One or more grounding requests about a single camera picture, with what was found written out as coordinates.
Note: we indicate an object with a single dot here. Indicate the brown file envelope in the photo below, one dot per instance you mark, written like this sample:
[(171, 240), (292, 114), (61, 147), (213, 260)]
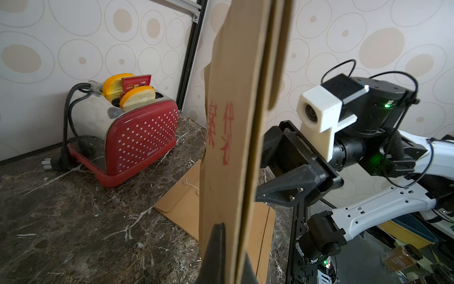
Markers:
[(181, 206), (242, 84)]

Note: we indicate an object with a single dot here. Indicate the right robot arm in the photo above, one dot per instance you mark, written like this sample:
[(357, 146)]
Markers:
[(420, 171)]

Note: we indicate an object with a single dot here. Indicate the front yellow toast slice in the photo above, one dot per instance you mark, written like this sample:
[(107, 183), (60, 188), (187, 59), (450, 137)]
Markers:
[(137, 97)]

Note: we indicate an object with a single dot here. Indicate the rear yellow toast slice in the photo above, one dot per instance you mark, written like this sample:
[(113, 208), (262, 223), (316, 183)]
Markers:
[(112, 87)]

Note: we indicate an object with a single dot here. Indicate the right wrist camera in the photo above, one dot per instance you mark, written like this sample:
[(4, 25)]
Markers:
[(323, 111)]

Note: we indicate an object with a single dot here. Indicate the back aluminium rail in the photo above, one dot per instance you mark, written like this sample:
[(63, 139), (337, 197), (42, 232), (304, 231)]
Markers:
[(184, 6)]

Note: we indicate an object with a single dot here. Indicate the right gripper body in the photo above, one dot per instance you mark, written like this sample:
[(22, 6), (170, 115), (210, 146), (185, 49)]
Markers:
[(294, 151)]

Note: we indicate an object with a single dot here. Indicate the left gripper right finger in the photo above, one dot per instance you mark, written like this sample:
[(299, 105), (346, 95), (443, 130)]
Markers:
[(248, 275)]

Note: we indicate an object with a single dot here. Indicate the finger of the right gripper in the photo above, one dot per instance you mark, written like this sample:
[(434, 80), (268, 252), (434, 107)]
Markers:
[(271, 141), (302, 184)]

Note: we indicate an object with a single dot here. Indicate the amber glass jar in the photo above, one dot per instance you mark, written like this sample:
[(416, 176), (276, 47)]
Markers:
[(401, 257)]

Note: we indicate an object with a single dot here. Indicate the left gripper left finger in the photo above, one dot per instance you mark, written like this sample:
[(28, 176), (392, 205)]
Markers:
[(213, 265)]

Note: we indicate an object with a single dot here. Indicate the red polka dot toaster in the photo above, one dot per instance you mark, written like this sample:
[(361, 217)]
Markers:
[(116, 144)]

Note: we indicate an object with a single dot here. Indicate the yellow toast slice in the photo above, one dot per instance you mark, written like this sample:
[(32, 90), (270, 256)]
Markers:
[(112, 87), (137, 97)]

